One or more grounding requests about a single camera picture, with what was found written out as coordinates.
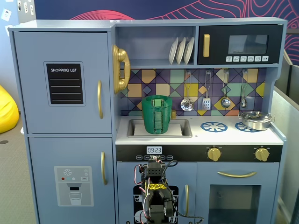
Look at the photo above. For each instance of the gold toy telephone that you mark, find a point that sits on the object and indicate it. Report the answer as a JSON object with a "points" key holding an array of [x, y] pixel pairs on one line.
{"points": [[120, 56]]}

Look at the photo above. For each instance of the white toy plate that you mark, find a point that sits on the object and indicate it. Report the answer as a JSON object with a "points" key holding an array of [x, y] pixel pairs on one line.
{"points": [[188, 50], [180, 51], [173, 52]]}

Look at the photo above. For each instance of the blue oven door with window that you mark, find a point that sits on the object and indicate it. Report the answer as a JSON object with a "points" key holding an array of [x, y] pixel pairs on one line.
{"points": [[203, 177]]}

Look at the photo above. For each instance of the dark round floor outlet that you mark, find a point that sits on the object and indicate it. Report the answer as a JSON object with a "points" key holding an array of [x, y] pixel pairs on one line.
{"points": [[3, 141]]}

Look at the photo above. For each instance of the white paper wall photo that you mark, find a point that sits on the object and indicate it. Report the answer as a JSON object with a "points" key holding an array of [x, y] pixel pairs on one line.
{"points": [[20, 5], [26, 7], [32, 9], [6, 14], [9, 29]]}

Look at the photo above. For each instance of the blue dishwasher door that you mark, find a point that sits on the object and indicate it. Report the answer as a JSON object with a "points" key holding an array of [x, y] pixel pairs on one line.
{"points": [[126, 177]]}

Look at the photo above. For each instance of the steel ladle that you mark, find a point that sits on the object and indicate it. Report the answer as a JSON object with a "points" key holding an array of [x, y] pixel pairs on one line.
{"points": [[225, 102]]}

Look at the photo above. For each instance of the yellow beanbag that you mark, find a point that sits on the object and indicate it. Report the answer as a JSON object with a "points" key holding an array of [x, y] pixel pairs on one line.
{"points": [[8, 109]]}

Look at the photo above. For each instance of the grey desk partition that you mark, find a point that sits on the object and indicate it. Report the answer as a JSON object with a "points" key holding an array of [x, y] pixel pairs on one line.
{"points": [[287, 140]]}

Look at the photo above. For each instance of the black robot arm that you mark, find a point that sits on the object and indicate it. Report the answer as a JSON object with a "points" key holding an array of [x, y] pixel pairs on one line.
{"points": [[154, 172]]}

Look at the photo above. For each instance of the black toy microwave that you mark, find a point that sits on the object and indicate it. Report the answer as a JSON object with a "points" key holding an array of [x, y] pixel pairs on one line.
{"points": [[217, 30]]}

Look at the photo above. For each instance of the small wrist camera board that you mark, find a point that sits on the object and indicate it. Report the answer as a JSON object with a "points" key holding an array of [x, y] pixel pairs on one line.
{"points": [[155, 158]]}

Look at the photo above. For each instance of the grey toy sink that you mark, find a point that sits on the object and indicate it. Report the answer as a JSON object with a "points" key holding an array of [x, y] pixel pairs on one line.
{"points": [[187, 130]]}

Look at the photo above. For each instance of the steel slotted skimmer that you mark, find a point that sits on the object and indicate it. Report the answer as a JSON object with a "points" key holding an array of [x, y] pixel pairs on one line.
{"points": [[187, 105]]}

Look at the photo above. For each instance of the blue freezer door with dispenser print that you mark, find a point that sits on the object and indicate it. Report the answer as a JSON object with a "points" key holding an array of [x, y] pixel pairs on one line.
{"points": [[42, 154]]}

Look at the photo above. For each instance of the gold toy faucet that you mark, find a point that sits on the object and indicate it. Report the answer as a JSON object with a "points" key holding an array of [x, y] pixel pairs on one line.
{"points": [[174, 114]]}

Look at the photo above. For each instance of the steel slotted spatula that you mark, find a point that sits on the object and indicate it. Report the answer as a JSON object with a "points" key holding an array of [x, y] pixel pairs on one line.
{"points": [[206, 103]]}

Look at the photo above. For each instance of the steel toy pot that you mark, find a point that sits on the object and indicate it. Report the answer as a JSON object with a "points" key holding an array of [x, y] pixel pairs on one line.
{"points": [[255, 124]]}

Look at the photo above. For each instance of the gold stove knob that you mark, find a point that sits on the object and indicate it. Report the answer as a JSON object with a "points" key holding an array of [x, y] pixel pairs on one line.
{"points": [[214, 154], [262, 154]]}

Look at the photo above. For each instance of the small steel spoon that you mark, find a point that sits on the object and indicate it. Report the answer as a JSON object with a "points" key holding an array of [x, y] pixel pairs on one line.
{"points": [[243, 102]]}

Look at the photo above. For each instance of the blue fridge door with chalkboard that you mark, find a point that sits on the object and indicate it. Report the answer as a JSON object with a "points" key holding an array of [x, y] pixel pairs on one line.
{"points": [[32, 116]]}

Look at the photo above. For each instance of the black shopping list chalkboard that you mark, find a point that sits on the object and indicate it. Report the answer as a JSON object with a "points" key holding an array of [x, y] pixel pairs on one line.
{"points": [[64, 98]]}

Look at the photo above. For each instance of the blue toy kitchen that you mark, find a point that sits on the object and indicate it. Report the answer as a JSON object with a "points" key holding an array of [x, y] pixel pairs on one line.
{"points": [[70, 126]]}

